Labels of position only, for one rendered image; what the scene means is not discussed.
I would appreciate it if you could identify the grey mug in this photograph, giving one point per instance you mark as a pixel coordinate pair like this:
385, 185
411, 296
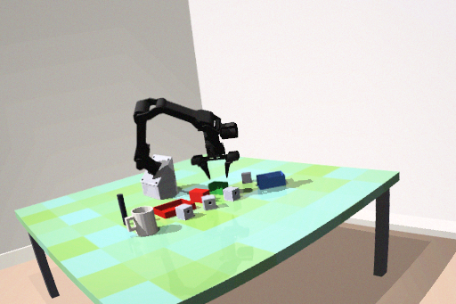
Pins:
145, 223

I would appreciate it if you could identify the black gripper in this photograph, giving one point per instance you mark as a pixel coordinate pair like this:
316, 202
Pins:
214, 151

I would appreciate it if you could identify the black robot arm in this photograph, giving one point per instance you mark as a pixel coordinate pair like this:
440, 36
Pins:
203, 120

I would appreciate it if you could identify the green gauge with short grey pin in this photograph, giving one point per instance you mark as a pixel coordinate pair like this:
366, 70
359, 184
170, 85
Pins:
216, 187

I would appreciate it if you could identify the red tray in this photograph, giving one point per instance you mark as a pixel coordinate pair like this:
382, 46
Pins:
167, 210

